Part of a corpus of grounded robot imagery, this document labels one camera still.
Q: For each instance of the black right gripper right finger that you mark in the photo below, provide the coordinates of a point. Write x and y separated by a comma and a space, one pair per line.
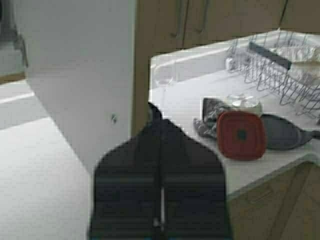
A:
194, 182

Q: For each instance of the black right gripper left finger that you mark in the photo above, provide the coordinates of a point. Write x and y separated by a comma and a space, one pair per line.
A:
125, 186

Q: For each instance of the cabinet door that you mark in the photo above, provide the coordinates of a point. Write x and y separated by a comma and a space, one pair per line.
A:
183, 24
80, 65

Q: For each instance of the red square container lid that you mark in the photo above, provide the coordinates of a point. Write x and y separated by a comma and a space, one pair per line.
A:
241, 136

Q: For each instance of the patterned grey cloth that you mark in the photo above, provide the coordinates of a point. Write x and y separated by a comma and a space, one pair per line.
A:
212, 108

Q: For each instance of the clear wine glass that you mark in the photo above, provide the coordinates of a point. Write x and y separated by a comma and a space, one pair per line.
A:
163, 77

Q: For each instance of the wire dish rack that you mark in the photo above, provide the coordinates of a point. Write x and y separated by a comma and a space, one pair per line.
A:
283, 62

